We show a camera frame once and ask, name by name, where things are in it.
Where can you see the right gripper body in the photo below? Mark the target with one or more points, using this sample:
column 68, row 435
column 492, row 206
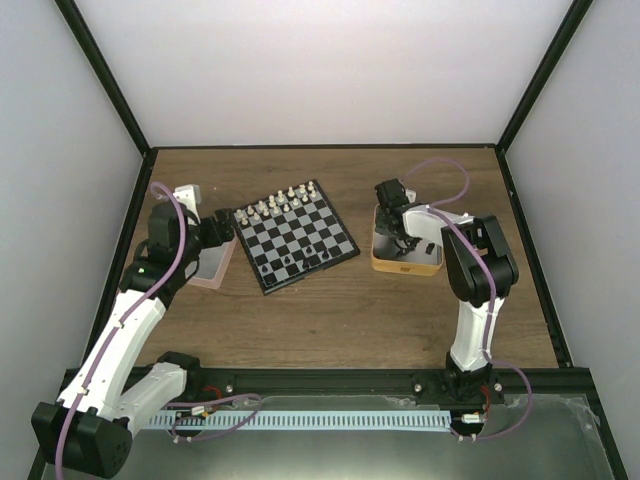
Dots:
column 383, row 228

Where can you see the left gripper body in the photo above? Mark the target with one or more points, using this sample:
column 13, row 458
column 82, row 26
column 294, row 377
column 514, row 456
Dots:
column 215, row 238

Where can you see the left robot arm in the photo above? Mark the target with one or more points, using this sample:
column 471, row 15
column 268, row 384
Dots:
column 91, row 425

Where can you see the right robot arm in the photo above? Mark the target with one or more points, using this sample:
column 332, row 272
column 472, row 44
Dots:
column 481, row 270

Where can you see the white chess pieces group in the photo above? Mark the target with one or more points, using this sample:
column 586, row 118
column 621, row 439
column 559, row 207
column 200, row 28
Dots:
column 291, row 200

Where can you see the gold metal tin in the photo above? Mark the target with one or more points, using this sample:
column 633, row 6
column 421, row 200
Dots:
column 426, row 260

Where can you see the black and white chessboard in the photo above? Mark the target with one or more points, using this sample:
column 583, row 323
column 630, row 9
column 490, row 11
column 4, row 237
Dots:
column 268, row 242

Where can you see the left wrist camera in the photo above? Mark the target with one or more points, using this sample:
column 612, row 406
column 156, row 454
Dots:
column 189, row 195

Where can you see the blue slotted cable duct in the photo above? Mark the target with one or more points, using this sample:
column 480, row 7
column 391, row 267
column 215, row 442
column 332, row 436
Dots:
column 393, row 420

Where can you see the black aluminium frame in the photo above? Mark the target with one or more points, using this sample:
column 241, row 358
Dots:
column 566, row 378

